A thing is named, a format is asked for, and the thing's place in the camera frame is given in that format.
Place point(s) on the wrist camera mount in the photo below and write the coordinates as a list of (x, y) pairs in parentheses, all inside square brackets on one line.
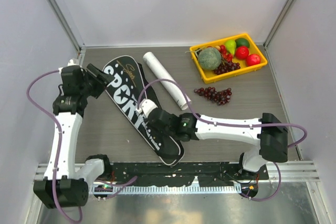
[(73, 62), (146, 107)]

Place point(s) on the dark red grape bunch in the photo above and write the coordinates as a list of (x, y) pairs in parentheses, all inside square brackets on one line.
[(220, 97)]

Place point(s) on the red pomegranate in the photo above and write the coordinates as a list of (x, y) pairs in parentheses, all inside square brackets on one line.
[(253, 59)]

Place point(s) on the white slotted cable duct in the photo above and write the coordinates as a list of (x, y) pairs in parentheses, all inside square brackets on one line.
[(194, 188)]

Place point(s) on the grape bunch in tray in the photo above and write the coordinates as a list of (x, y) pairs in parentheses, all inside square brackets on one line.
[(226, 67)]

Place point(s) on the black racket bag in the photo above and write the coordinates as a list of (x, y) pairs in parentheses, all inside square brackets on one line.
[(127, 82)]

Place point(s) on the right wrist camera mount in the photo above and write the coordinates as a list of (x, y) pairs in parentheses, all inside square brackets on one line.
[(146, 107)]

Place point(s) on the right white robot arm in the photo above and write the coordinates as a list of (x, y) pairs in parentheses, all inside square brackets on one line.
[(267, 136)]

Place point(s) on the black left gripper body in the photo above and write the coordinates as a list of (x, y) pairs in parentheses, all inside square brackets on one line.
[(92, 85)]

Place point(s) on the red apple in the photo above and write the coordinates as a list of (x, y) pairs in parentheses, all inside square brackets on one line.
[(242, 52)]

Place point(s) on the white shuttlecock tube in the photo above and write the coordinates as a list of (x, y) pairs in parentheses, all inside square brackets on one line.
[(166, 79)]

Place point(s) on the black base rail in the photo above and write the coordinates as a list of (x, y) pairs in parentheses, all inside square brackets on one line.
[(184, 173)]

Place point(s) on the aluminium frame bars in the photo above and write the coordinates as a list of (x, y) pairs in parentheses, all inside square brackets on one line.
[(62, 12)]

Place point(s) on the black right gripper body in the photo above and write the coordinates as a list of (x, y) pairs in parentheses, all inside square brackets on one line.
[(171, 134)]

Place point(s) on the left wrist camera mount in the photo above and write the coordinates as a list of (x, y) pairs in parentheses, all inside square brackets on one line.
[(73, 62)]

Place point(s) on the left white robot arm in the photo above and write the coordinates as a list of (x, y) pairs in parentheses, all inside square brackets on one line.
[(62, 185)]

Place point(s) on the green netted melon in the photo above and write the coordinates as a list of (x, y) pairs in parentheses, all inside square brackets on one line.
[(209, 58)]

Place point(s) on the green pear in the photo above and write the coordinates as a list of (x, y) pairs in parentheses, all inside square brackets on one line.
[(230, 46)]

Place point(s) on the red cherries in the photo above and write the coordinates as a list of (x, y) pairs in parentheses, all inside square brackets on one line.
[(226, 55)]

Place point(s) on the green lime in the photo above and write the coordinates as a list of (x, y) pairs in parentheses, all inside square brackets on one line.
[(242, 42)]

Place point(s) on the yellow plastic tray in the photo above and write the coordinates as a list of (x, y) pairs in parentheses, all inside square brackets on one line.
[(210, 77)]

